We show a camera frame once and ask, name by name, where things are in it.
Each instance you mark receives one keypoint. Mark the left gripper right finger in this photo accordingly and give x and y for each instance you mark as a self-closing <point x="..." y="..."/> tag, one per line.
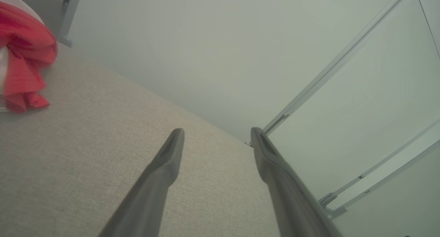
<point x="292" y="209"/>

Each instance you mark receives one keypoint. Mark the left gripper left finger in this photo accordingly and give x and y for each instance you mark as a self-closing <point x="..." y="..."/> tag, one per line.
<point x="151" y="202"/>

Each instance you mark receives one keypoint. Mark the plain red shirt white trim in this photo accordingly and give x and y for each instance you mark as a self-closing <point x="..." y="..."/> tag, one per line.
<point x="27" y="47"/>

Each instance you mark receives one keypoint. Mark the red jersey white sleeves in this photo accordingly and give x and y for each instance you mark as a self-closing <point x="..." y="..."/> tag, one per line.
<point x="12" y="1"/>

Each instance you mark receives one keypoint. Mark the grey partition base rails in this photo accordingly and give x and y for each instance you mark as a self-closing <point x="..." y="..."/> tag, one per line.
<point x="338" y="212"/>

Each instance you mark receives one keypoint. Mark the light grey metal post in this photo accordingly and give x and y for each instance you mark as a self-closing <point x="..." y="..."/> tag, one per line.
<point x="70" y="17"/>

